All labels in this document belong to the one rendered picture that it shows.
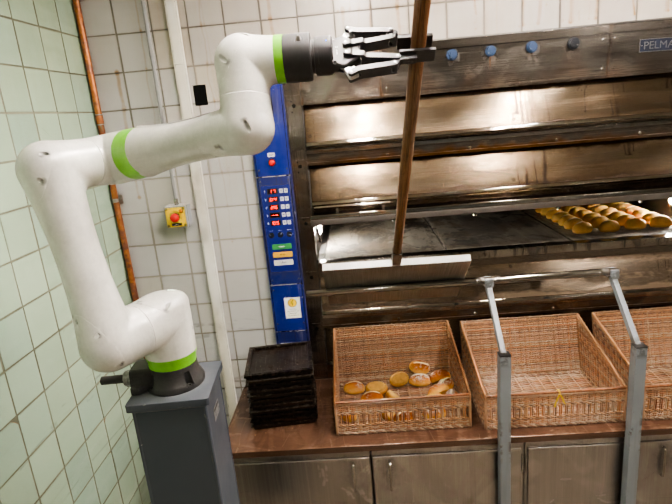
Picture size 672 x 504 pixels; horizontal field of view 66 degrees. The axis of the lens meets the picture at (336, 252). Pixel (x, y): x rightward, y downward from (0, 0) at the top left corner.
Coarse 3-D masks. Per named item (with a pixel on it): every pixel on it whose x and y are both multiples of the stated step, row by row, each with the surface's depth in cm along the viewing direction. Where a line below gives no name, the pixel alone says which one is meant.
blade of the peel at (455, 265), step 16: (448, 256) 193; (464, 256) 192; (336, 272) 195; (352, 272) 196; (368, 272) 196; (384, 272) 197; (400, 272) 198; (416, 272) 198; (432, 272) 199; (448, 272) 200; (464, 272) 201; (432, 288) 214; (448, 288) 215
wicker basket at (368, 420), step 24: (336, 336) 246; (360, 336) 249; (384, 336) 249; (408, 336) 248; (336, 360) 240; (360, 360) 249; (408, 360) 248; (432, 360) 248; (456, 360) 228; (336, 384) 217; (408, 384) 244; (432, 384) 242; (456, 384) 234; (336, 408) 209; (360, 408) 209; (384, 408) 209; (408, 408) 208; (432, 408) 208; (456, 408) 222; (336, 432) 212; (360, 432) 211
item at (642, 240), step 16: (576, 240) 242; (592, 240) 240; (608, 240) 237; (624, 240) 236; (640, 240) 236; (656, 240) 236; (368, 256) 246; (384, 256) 243; (416, 256) 241; (432, 256) 240; (480, 256) 240; (496, 256) 240; (512, 256) 239
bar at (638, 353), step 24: (336, 288) 207; (360, 288) 206; (384, 288) 206; (408, 288) 205; (624, 312) 194; (504, 360) 188; (504, 384) 190; (504, 408) 193; (504, 432) 196; (504, 456) 198; (624, 456) 200; (504, 480) 201; (624, 480) 202
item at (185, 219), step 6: (180, 204) 233; (186, 204) 233; (168, 210) 231; (174, 210) 231; (186, 210) 231; (168, 216) 231; (180, 216) 231; (186, 216) 232; (168, 222) 232; (174, 222) 232; (180, 222) 232; (186, 222) 232; (192, 222) 238; (168, 228) 233
